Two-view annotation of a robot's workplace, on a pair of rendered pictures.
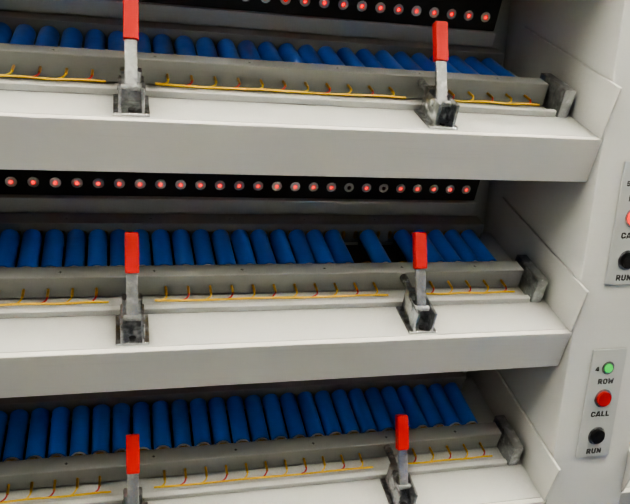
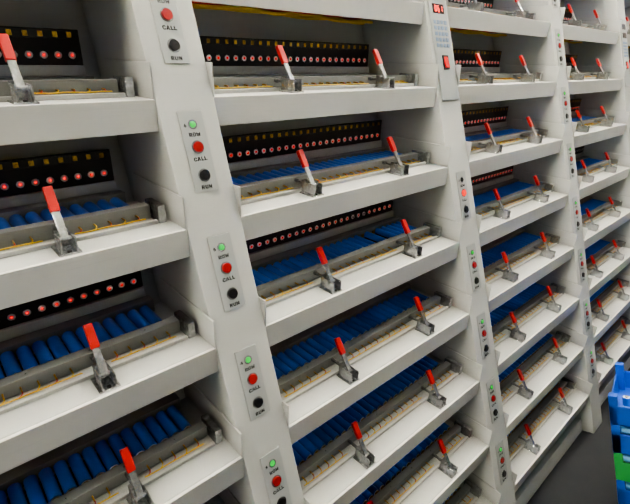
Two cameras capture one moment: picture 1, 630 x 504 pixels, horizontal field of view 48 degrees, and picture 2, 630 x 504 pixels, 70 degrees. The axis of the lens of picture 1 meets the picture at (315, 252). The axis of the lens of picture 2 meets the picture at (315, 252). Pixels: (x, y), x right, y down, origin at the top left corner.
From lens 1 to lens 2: 0.55 m
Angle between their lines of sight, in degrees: 23
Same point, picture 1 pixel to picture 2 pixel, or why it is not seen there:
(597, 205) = (453, 191)
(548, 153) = (435, 176)
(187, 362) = (356, 293)
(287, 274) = (362, 252)
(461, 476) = (438, 317)
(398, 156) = (396, 189)
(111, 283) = (308, 275)
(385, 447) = (409, 316)
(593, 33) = (429, 130)
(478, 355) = (436, 260)
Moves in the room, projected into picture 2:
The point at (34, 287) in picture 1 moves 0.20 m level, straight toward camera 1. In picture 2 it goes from (282, 286) to (364, 289)
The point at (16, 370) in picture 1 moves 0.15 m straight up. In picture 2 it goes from (304, 316) to (287, 237)
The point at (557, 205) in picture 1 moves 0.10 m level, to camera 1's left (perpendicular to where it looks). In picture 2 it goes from (433, 198) to (402, 205)
